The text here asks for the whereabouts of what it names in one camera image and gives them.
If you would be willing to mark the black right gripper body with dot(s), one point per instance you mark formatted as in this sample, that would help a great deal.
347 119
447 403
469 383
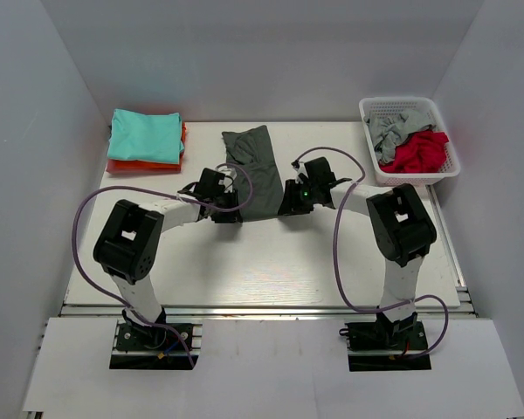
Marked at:
307 196

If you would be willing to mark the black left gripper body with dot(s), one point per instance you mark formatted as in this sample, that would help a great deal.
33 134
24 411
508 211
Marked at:
227 198

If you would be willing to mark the dark grey t-shirt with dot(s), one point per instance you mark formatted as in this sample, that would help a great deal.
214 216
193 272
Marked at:
252 150

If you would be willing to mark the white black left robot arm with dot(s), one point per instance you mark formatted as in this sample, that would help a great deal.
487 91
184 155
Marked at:
128 243

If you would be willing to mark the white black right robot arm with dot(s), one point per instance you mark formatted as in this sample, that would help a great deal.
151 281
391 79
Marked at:
402 229

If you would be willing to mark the light grey t-shirt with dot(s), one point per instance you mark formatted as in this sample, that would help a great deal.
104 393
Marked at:
387 133

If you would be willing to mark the teal folded t-shirt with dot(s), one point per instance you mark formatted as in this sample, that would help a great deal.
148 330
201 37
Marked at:
146 137

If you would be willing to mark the orange folded t-shirt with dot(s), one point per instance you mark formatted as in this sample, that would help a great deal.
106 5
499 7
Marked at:
150 144

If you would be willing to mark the red t-shirt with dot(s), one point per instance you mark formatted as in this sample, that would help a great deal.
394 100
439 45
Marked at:
424 152

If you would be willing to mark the white plastic laundry basket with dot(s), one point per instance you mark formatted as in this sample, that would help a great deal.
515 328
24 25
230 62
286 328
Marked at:
390 106

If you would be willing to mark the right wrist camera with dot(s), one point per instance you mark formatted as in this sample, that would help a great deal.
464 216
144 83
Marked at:
301 176

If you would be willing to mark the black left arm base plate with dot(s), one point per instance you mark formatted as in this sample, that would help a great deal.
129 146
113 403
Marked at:
136 348

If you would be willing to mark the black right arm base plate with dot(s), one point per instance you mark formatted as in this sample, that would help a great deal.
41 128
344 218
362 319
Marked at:
385 346

